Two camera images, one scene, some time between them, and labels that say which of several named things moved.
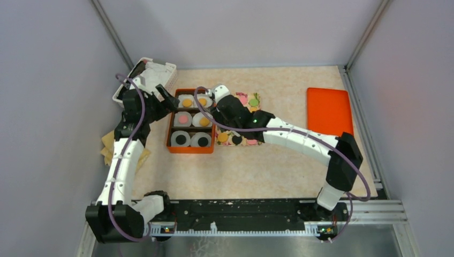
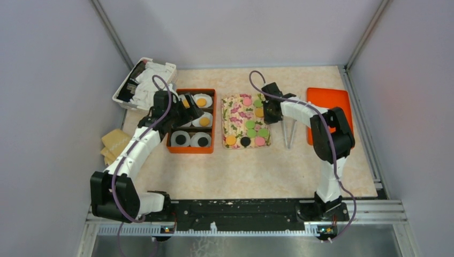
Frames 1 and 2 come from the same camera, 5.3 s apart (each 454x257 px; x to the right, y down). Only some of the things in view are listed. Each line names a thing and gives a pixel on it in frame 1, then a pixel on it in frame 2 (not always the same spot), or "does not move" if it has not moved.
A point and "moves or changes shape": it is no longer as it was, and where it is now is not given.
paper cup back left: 187,100 does not move
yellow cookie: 187,103 does not move
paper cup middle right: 199,120 does not move
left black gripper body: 156,110 -> 180,115
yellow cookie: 222,137 -> 231,140
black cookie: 203,142 does not move
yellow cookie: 204,121 does not move
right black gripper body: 218,116 -> 269,118
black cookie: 180,139 does not move
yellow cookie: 202,101 does not move
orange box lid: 328,111 does not move
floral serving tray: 227,137 moves or changes shape
